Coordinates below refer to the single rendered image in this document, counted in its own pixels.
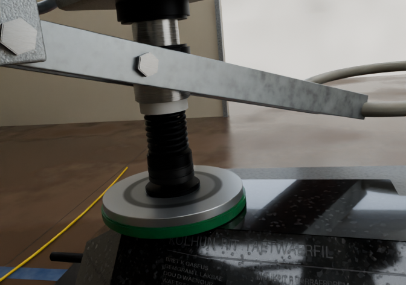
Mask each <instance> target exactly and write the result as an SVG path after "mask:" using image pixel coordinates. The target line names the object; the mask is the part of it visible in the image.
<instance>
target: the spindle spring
mask: <svg viewBox="0 0 406 285"><path fill-rule="evenodd" d="M176 117H177V118H176ZM171 118H176V119H173V120H168V119H171ZM144 119H145V120H146V121H145V122H144V124H145V125H146V128H145V130H146V131H147V133H146V136H147V137H148V138H147V142H148V145H147V147H148V148H149V150H148V153H149V154H150V155H154V156H166V155H173V154H176V153H179V152H182V151H184V150H185V149H187V148H188V147H189V142H188V140H189V138H188V137H187V135H188V131H187V126H186V124H187V120H185V119H186V114H185V110H184V111H180V112H175V113H172V114H167V115H158V116H153V115H145V116H144ZM159 120H168V121H160V122H153V121H159ZM179 122H180V123H179ZM176 123H177V124H176ZM171 124H176V125H172V126H167V125H171ZM158 126H167V127H158ZM154 127H157V128H154ZM176 129H178V130H176ZM172 130H176V131H173V132H169V133H159V132H168V131H172ZM176 135H179V136H176ZM171 136H176V137H173V138H167V137H171ZM156 138H167V139H156ZM177 141H179V142H177ZM174 142H176V143H174ZM168 143H173V144H168ZM157 144H168V145H161V146H156V145H157ZM179 146H180V147H179ZM176 147H179V148H177V149H173V148H176ZM166 149H172V150H166ZM156 150H165V151H156Z"/></svg>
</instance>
